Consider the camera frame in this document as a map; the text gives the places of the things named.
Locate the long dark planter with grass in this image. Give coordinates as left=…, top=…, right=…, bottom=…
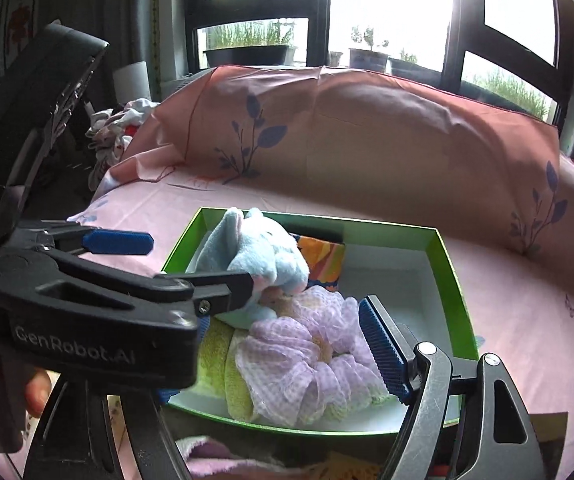
left=203, top=22, right=295, bottom=69
left=461, top=71, right=552, bottom=122

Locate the person's left hand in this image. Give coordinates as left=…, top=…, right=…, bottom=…
left=23, top=366, right=54, bottom=420

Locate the black and gold box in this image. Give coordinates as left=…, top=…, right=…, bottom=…
left=528, top=411, right=569, bottom=480

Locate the pile of white clothes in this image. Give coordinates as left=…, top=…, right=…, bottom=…
left=86, top=98, right=161, bottom=191

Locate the dark flower pot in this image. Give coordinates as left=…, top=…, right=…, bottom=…
left=389, top=50, right=444, bottom=87

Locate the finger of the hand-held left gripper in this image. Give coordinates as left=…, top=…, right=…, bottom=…
left=154, top=269, right=259, bottom=318
left=42, top=225, right=155, bottom=257

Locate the purple mesh bath pouf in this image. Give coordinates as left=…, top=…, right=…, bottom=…
left=234, top=290, right=393, bottom=426

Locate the pink deer-print bedsheet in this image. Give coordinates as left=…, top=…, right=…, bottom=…
left=67, top=170, right=574, bottom=480

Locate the blue plush elephant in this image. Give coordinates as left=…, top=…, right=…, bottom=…
left=194, top=206, right=313, bottom=328

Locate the yellow towel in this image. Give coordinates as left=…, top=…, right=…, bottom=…
left=224, top=335, right=408, bottom=423

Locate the colourful printed cloth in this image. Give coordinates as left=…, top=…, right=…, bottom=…
left=289, top=230, right=346, bottom=294

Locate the yellow crochet cloth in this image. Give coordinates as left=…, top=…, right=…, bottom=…
left=311, top=452, right=384, bottom=480

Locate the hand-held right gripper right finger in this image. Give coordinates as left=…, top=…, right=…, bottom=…
left=358, top=295, right=538, bottom=480

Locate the pink leaf-print headboard cushion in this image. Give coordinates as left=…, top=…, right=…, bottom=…
left=112, top=64, right=574, bottom=261

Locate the framed wall picture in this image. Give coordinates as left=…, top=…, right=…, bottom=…
left=0, top=0, right=42, bottom=77

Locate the green fleece towel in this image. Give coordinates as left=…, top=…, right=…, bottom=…
left=198, top=319, right=239, bottom=392

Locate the pink fluffy towel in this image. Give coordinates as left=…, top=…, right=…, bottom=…
left=174, top=435, right=289, bottom=480

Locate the white cylinder lamp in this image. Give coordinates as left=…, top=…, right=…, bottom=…
left=113, top=62, right=151, bottom=104

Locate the green cardboard box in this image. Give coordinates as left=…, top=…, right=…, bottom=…
left=159, top=206, right=480, bottom=436

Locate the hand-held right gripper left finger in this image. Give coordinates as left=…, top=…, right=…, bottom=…
left=32, top=376, right=193, bottom=480

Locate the dark pot with small tree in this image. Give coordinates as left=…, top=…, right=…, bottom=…
left=348, top=25, right=391, bottom=74

